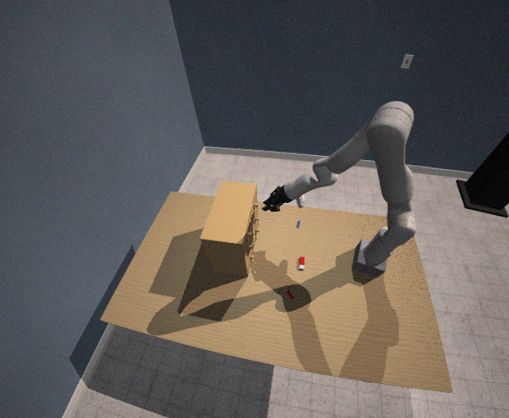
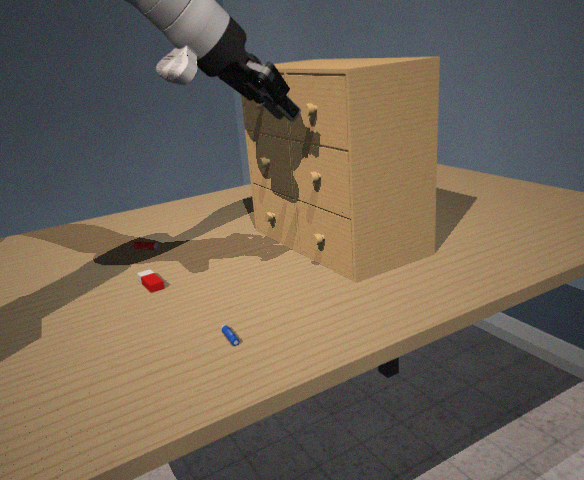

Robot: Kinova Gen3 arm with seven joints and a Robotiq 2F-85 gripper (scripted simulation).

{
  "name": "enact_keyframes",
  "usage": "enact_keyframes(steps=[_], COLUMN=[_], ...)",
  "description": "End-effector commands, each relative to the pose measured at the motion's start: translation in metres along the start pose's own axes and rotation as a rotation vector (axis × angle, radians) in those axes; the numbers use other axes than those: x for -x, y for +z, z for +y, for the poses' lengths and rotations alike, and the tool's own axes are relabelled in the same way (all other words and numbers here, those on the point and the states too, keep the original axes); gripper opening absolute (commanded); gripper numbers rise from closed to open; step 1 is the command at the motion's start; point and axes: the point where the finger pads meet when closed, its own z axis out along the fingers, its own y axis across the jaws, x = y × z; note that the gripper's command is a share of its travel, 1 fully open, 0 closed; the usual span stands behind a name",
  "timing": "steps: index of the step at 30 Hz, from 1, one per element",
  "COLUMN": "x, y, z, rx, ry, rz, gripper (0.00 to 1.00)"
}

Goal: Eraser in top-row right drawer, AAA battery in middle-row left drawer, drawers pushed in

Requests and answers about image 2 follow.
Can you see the small wooden chest of drawers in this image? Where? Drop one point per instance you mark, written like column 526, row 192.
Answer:
column 392, row 114

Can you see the blue aaa battery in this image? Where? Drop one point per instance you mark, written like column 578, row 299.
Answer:
column 230, row 335

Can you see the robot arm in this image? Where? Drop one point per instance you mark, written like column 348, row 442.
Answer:
column 192, row 26

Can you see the red battery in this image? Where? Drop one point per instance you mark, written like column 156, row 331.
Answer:
column 146, row 245

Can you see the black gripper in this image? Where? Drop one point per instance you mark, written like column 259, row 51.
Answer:
column 246, row 71

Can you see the red rectangular block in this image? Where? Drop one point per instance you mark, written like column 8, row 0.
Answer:
column 151, row 281

